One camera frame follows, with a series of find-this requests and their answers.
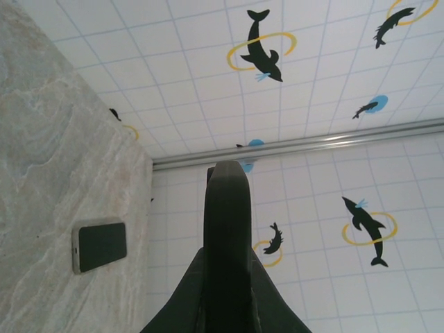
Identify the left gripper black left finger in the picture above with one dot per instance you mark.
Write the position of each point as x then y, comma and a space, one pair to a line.
187, 305

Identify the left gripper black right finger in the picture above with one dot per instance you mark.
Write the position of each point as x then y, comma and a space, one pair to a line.
274, 312

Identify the black phone case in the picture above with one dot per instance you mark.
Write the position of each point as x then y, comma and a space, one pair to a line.
227, 215

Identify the silver smartphone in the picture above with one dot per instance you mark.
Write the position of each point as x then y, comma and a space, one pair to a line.
102, 246

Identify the black smartphone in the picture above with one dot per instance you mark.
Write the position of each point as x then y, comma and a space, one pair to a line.
75, 249

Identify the aluminium corner post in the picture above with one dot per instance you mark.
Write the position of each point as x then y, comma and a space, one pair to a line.
312, 143

